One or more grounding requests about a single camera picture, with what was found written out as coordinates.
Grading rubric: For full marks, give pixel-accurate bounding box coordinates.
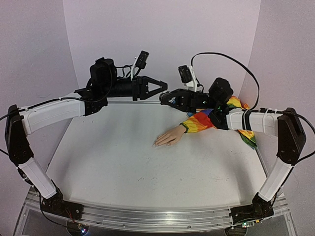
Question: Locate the right black cable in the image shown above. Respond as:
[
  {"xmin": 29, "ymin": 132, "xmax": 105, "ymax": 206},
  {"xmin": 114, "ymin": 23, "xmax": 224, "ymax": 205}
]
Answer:
[{"xmin": 190, "ymin": 52, "xmax": 261, "ymax": 111}]

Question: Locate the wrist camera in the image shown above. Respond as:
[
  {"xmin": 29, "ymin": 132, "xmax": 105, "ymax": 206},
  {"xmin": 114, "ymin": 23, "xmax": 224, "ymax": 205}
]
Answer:
[
  {"xmin": 178, "ymin": 65, "xmax": 198, "ymax": 92},
  {"xmin": 130, "ymin": 50, "xmax": 149, "ymax": 79}
]

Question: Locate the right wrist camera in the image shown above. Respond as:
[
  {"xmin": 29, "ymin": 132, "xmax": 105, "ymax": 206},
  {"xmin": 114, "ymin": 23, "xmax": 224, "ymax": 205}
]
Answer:
[{"xmin": 178, "ymin": 65, "xmax": 198, "ymax": 92}]

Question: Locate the rainbow striped jacket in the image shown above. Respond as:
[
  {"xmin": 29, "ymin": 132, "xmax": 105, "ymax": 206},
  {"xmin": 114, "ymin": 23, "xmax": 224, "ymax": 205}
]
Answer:
[{"xmin": 180, "ymin": 96, "xmax": 257, "ymax": 149}]

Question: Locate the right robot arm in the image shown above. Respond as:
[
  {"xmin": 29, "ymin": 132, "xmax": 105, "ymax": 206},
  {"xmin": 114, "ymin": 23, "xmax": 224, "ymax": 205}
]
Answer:
[{"xmin": 159, "ymin": 78, "xmax": 306, "ymax": 202}]

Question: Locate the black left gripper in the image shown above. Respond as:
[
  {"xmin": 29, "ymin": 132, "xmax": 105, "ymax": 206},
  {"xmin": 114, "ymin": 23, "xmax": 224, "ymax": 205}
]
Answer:
[{"xmin": 103, "ymin": 75, "xmax": 170, "ymax": 101}]

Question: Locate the mannequin hand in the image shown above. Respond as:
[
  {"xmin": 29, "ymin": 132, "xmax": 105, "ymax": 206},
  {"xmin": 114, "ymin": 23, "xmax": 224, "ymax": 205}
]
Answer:
[{"xmin": 153, "ymin": 125, "xmax": 186, "ymax": 147}]

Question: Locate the black cable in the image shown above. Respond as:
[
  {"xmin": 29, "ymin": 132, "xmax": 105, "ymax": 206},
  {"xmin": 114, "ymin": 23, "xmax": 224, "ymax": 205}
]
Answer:
[
  {"xmin": 0, "ymin": 114, "xmax": 15, "ymax": 155},
  {"xmin": 190, "ymin": 52, "xmax": 261, "ymax": 111}
]

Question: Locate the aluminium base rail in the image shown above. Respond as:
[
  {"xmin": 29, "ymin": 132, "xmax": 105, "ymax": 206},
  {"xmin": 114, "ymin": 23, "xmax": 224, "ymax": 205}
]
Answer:
[{"xmin": 25, "ymin": 188, "xmax": 295, "ymax": 233}]

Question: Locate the left black cable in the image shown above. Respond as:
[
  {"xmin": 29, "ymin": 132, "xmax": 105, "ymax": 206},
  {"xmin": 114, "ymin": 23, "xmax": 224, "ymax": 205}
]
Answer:
[{"xmin": 0, "ymin": 114, "xmax": 15, "ymax": 155}]

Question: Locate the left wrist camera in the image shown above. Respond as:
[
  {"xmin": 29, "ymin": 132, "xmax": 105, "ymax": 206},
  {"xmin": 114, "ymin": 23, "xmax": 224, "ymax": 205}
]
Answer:
[{"xmin": 130, "ymin": 50, "xmax": 149, "ymax": 79}]

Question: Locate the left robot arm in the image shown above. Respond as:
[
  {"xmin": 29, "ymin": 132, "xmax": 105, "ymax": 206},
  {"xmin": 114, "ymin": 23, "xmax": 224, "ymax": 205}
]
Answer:
[{"xmin": 4, "ymin": 58, "xmax": 168, "ymax": 215}]

